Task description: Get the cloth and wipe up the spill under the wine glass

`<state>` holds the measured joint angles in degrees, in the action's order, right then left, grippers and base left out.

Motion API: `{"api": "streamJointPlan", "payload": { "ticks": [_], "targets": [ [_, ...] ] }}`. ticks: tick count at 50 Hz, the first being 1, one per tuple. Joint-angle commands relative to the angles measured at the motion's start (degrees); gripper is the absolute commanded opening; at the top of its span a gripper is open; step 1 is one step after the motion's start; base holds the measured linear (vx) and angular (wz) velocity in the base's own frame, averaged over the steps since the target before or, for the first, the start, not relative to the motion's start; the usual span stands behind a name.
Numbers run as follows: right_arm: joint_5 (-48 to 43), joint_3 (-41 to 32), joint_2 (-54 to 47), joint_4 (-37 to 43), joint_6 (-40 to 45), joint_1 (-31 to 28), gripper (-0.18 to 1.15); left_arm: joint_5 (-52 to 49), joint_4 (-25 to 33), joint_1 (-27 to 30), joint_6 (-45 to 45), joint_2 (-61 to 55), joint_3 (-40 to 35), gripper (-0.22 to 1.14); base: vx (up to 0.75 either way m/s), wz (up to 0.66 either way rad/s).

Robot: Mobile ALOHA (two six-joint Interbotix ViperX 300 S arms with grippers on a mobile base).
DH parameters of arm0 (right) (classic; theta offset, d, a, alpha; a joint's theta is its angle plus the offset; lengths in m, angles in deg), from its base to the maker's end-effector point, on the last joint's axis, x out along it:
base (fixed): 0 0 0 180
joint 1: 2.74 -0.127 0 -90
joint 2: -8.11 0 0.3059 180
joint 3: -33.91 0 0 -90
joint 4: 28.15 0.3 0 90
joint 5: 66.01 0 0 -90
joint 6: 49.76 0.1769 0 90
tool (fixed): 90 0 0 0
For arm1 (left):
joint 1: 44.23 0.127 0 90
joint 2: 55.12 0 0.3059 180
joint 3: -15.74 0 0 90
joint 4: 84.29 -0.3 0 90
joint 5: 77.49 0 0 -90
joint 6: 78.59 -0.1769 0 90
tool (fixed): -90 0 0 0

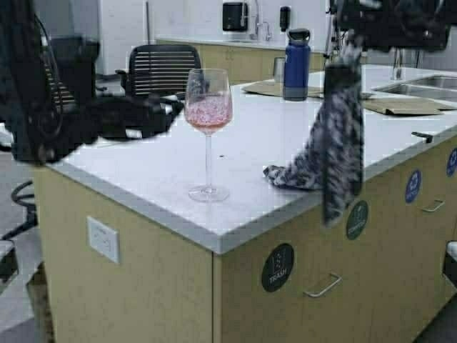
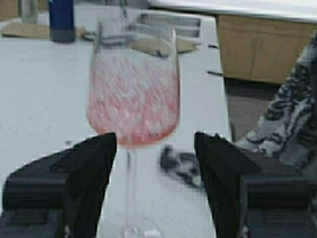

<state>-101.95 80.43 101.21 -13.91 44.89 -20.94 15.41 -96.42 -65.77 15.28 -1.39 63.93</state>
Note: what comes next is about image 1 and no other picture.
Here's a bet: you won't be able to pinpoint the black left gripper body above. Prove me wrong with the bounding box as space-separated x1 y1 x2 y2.
89 95 184 142

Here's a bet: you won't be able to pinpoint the wine glass with pink liquid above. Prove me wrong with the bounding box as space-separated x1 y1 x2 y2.
184 69 233 203

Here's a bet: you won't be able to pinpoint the black white patterned cloth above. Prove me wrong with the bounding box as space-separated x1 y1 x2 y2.
263 29 364 228

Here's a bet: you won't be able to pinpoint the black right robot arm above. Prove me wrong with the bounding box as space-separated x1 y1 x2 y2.
333 1 456 53

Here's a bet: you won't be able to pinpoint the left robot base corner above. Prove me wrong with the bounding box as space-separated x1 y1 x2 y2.
0 240 19 294

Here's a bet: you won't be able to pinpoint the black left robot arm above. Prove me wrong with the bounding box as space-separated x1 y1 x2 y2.
1 1 184 166

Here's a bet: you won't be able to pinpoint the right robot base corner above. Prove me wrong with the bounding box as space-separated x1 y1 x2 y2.
443 241 457 287

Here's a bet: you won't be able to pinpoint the black mesh office chair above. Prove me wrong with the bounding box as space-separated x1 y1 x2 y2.
115 44 201 98

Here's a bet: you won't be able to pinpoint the white island power outlet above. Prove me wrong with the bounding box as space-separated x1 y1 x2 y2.
86 217 121 264

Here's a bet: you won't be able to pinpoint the background wooden counter cabinets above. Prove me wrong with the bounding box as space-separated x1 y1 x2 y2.
156 37 333 86

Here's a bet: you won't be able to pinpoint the black paper towel dispenser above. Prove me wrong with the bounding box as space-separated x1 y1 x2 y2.
222 1 248 32

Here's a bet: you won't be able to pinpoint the blue metal water bottle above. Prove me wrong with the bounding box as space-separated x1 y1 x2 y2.
283 29 311 101

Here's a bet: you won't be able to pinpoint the black trash label sticker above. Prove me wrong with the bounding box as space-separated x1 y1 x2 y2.
261 243 295 293

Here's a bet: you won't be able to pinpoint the green compost label sticker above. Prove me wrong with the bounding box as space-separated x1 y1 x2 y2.
346 200 369 240

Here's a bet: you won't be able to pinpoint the island chrome faucet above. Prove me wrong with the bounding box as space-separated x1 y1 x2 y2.
391 48 406 81

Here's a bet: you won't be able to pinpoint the blue recycling label sticker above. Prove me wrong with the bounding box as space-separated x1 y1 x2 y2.
405 169 422 204

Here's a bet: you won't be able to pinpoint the wooden kitchen island cabinet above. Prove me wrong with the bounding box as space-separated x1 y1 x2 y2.
34 138 456 342

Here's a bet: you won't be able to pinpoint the black clip on counter edge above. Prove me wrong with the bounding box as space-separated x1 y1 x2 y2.
411 131 433 144

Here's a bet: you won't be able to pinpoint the island stainless sink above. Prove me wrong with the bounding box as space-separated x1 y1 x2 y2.
373 75 456 102

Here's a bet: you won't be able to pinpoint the black wall soap dispenser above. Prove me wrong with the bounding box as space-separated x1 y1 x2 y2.
280 6 291 32

